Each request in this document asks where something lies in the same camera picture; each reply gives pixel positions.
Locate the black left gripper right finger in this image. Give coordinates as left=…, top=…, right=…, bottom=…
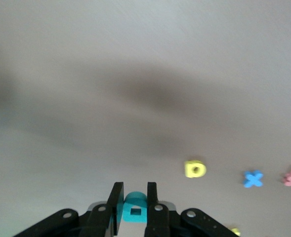
left=144, top=182, right=183, bottom=237

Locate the yellow foam letter d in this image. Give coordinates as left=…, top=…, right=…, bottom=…
left=184, top=159, right=207, bottom=178

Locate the blue foam letter x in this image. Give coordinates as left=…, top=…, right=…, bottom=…
left=243, top=170, right=264, bottom=188

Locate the brown table cover sheet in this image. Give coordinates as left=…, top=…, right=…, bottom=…
left=0, top=0, right=291, bottom=237

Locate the teal foam letter p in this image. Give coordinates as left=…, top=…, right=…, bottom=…
left=122, top=191, right=148, bottom=224

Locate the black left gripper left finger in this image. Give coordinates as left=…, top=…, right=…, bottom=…
left=80, top=182, right=125, bottom=237

